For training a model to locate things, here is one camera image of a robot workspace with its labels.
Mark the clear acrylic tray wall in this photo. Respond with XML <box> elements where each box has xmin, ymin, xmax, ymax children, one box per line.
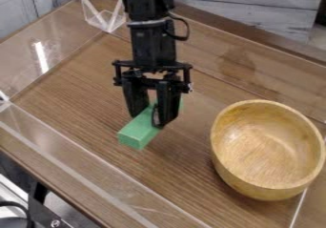
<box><xmin>0</xmin><ymin>99</ymin><xmax>206</xmax><ymax>228</ymax></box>

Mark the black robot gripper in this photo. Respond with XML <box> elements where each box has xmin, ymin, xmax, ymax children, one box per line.
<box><xmin>113</xmin><ymin>19</ymin><xmax>193</xmax><ymax>128</ymax></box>

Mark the black cable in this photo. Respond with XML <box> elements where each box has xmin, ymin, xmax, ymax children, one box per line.
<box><xmin>0</xmin><ymin>200</ymin><xmax>34</xmax><ymax>228</ymax></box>

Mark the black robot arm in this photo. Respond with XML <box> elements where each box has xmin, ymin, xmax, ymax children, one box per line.
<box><xmin>113</xmin><ymin>0</ymin><xmax>193</xmax><ymax>128</ymax></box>

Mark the green rectangular block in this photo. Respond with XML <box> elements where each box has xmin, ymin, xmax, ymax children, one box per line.
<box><xmin>118</xmin><ymin>102</ymin><xmax>162</xmax><ymax>150</ymax></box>

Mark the clear acrylic corner bracket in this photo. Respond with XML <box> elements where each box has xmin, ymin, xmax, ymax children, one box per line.
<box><xmin>80</xmin><ymin>0</ymin><xmax>126</xmax><ymax>33</ymax></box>

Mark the brown wooden bowl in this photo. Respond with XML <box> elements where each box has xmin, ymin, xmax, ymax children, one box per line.
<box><xmin>210</xmin><ymin>99</ymin><xmax>326</xmax><ymax>201</ymax></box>

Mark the black table leg bracket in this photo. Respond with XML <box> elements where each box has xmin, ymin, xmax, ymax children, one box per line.
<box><xmin>28</xmin><ymin>182</ymin><xmax>74</xmax><ymax>228</ymax></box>

